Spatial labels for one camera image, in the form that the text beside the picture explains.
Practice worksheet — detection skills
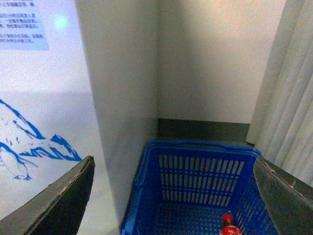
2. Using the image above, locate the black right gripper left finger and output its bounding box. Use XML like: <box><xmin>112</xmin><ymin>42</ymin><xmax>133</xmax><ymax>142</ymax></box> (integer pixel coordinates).
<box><xmin>0</xmin><ymin>156</ymin><xmax>95</xmax><ymax>235</ymax></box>

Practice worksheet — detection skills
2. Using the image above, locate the white chest freezer blue rim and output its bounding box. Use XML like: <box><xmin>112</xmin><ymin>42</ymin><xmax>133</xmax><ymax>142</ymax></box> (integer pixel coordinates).
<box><xmin>0</xmin><ymin>0</ymin><xmax>157</xmax><ymax>235</ymax></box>

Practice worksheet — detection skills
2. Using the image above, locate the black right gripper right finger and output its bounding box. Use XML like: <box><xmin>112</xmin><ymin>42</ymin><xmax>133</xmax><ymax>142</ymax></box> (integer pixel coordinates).
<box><xmin>253</xmin><ymin>157</ymin><xmax>313</xmax><ymax>235</ymax></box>

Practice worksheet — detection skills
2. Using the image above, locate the red ice tea bottle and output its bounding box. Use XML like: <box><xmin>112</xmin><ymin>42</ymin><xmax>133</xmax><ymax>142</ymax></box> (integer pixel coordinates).
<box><xmin>219</xmin><ymin>214</ymin><xmax>242</xmax><ymax>235</ymax></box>

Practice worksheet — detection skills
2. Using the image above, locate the white curtain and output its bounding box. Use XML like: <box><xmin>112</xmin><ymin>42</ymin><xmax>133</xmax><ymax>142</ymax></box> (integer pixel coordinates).
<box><xmin>246</xmin><ymin>0</ymin><xmax>313</xmax><ymax>185</ymax></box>

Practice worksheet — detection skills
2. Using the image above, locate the blue plastic shopping basket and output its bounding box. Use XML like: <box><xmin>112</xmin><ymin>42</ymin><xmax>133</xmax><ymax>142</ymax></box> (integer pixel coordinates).
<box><xmin>121</xmin><ymin>140</ymin><xmax>277</xmax><ymax>235</ymax></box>

